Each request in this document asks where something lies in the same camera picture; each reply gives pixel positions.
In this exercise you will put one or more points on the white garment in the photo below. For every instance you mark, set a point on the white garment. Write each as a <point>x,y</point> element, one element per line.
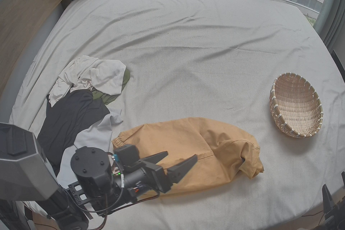
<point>102,72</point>

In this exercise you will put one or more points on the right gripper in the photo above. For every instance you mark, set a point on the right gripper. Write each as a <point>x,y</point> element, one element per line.
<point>335,216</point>

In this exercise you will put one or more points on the pale grey garment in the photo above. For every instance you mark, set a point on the pale grey garment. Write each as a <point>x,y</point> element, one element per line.
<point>94,134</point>

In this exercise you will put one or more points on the round woven basket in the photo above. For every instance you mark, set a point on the round woven basket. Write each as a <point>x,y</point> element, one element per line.
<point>295,107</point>

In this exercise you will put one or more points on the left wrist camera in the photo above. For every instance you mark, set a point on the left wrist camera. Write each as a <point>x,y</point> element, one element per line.
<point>126,154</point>

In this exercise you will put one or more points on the tan shorts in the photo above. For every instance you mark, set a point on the tan shorts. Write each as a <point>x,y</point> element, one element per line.
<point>202,148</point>

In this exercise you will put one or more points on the olive green garment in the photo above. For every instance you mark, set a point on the olive green garment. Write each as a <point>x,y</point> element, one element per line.
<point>106,98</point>

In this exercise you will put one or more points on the black garment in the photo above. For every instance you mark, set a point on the black garment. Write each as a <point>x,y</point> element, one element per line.
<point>70,115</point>

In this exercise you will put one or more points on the bed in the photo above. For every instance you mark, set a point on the bed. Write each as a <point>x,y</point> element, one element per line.
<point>188,61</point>

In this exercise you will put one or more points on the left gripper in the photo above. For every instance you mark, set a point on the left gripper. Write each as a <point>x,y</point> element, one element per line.
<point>151,177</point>

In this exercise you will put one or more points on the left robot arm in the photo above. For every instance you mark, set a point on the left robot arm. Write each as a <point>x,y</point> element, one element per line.
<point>21,164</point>

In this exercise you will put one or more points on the blue-green curtain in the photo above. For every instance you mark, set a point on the blue-green curtain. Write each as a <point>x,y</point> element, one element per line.
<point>334,8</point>

